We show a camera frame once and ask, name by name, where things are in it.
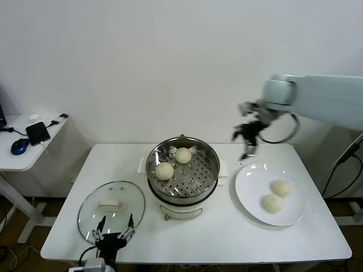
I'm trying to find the black power adapter cable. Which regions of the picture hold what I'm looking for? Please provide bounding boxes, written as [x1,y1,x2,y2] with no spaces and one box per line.
[322,143,363,199]

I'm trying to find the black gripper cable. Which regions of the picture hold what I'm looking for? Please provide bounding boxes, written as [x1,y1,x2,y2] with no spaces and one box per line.
[78,245,99,264]
[256,112,301,144]

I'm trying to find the black adapter with cable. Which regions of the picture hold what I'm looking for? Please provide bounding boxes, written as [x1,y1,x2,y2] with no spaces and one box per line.
[0,113,70,137]

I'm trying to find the white round plate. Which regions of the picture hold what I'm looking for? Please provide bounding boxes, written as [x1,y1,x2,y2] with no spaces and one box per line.
[234,163,306,227]

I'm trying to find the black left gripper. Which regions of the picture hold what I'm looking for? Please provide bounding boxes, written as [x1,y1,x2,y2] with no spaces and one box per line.
[92,212,136,266]

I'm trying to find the white side table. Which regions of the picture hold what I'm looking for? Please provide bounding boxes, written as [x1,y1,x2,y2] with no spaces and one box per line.
[0,114,69,245]

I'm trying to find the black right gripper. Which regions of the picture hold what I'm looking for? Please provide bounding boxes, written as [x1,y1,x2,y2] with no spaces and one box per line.
[232,121,266,162]

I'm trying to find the white desk with frame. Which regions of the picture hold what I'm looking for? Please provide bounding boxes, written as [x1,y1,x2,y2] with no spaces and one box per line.
[323,130,363,227]

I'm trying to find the dark laptop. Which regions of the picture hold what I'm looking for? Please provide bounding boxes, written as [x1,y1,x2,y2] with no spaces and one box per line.
[0,83,8,128]

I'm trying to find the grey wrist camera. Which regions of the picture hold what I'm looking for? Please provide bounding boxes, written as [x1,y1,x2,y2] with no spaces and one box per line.
[69,257,106,272]
[238,101,258,116]

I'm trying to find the blue computer mouse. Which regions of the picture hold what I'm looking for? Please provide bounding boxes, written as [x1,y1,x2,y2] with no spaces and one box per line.
[10,138,31,155]

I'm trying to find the white steamed baozi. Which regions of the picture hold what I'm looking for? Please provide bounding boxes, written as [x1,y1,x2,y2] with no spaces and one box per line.
[261,194,284,214]
[271,180,293,198]
[175,147,192,165]
[155,162,175,182]

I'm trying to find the white charging cable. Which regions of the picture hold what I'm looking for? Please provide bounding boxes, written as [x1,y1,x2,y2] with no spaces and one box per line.
[41,142,56,168]

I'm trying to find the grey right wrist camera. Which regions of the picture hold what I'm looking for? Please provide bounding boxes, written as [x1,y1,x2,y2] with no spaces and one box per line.
[238,101,258,116]

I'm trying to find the white electric cooker pot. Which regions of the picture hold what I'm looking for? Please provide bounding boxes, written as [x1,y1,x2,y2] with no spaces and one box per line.
[137,157,230,222]

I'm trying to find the black smartphone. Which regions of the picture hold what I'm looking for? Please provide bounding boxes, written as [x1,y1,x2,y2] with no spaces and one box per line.
[25,121,52,147]

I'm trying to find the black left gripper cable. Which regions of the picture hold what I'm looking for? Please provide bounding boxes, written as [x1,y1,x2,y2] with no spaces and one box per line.
[78,245,99,264]

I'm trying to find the glass lid with cream handle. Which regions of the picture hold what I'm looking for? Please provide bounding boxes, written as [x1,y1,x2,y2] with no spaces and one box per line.
[77,180,146,247]

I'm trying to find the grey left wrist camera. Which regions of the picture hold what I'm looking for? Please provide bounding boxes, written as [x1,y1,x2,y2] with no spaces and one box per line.
[69,257,106,272]

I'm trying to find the stainless steel steamer basket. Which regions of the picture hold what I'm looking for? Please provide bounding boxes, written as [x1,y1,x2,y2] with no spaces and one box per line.
[138,135,229,205]

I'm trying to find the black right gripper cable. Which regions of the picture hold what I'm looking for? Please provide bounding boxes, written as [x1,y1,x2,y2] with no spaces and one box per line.
[256,112,301,144]

